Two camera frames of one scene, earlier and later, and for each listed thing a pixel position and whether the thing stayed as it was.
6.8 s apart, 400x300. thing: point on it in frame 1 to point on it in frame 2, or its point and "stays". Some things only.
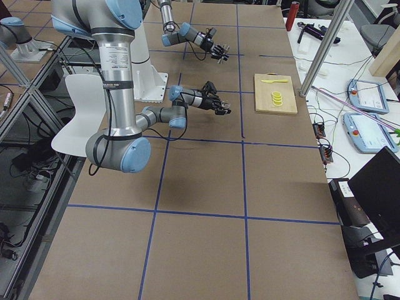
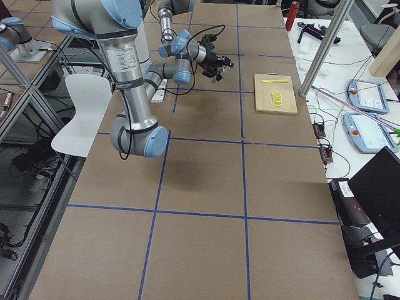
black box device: (350, 210) stays
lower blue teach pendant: (367, 134) stays
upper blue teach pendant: (368, 95) stays
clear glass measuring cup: (225, 104) to (226, 67)
